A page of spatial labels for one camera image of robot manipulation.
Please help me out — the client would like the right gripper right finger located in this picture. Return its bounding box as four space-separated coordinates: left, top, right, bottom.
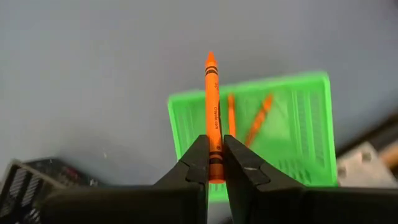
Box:
223 134 398 224

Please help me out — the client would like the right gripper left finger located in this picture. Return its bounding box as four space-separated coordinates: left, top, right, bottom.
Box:
40 134 209 224

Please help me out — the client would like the orange crayon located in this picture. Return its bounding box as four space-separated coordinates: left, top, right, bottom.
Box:
205 51 225 184
244 92 275 147
226 92 238 138

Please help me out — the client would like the black plastic basket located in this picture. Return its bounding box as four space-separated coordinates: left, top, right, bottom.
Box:
0 157 105 224

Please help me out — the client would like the green plastic basket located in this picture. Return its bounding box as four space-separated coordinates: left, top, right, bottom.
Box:
167 70 340 203

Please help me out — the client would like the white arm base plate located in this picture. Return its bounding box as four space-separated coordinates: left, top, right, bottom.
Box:
336 140 398 189

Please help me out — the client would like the black table frame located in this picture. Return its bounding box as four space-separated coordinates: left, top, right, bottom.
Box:
337 108 398 156

